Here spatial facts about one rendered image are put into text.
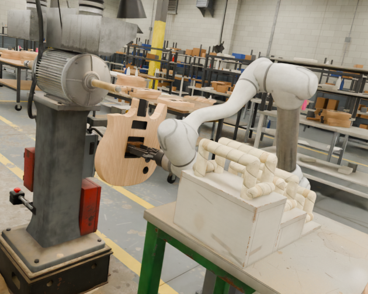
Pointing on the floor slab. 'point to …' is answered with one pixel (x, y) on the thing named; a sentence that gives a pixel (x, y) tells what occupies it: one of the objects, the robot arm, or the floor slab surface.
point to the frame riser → (73, 282)
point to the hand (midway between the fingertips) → (135, 147)
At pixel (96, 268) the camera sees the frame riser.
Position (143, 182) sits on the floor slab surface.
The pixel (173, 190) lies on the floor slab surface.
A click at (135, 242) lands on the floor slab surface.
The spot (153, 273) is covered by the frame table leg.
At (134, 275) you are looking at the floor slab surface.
